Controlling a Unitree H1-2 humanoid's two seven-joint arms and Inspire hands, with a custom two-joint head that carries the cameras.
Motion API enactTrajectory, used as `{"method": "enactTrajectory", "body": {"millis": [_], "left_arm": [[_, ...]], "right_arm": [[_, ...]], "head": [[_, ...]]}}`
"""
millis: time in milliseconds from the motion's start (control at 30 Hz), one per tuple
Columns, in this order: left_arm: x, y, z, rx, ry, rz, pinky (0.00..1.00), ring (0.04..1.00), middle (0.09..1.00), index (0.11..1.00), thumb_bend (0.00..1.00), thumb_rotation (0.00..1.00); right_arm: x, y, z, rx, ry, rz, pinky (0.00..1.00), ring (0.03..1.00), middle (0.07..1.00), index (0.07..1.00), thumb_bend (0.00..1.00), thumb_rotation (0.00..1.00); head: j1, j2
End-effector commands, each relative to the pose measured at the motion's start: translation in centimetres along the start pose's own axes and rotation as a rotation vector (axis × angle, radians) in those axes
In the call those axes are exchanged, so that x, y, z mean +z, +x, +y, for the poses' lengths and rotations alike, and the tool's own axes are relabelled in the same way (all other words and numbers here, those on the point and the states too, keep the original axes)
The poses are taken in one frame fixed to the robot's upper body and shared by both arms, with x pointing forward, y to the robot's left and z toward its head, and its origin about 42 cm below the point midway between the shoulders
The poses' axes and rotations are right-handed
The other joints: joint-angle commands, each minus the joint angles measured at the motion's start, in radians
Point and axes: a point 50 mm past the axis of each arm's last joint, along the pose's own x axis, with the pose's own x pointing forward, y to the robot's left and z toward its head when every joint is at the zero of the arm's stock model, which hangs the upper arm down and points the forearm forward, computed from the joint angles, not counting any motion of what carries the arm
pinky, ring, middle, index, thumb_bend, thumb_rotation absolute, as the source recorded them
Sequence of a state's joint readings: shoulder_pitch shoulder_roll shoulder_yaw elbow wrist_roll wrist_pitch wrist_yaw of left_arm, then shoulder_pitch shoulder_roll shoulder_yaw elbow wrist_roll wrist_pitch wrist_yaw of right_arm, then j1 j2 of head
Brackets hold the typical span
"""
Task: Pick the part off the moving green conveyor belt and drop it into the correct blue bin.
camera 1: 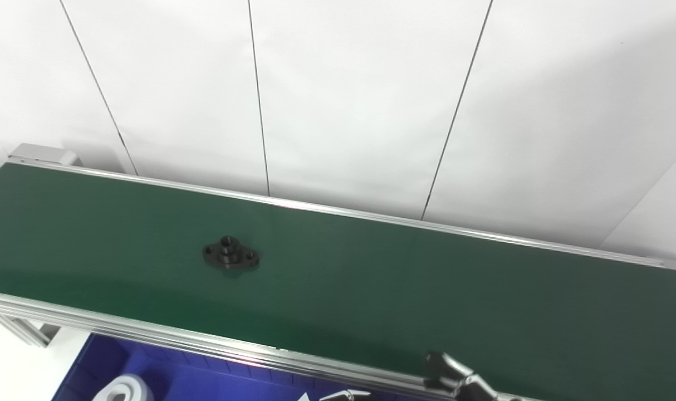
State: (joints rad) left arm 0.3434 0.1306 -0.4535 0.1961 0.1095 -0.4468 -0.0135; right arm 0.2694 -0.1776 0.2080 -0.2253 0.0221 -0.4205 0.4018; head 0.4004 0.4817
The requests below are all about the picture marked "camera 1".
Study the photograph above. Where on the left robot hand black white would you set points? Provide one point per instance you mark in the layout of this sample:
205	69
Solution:
346	395

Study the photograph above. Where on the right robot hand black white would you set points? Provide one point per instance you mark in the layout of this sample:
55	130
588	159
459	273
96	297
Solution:
471	387

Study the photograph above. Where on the black flange part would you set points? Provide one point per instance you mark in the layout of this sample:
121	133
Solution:
230	257

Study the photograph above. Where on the green conveyor belt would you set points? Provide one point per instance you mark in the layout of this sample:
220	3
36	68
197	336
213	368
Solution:
371	289
148	334

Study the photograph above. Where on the blue bin with white part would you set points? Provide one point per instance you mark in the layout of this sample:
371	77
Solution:
204	384

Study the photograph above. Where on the white block part with hole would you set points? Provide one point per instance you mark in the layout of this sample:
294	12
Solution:
129	390

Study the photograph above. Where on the aluminium conveyor leg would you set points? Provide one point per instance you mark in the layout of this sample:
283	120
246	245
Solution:
29	329

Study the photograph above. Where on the grey conveyor end box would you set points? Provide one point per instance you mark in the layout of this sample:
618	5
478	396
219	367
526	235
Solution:
43	153

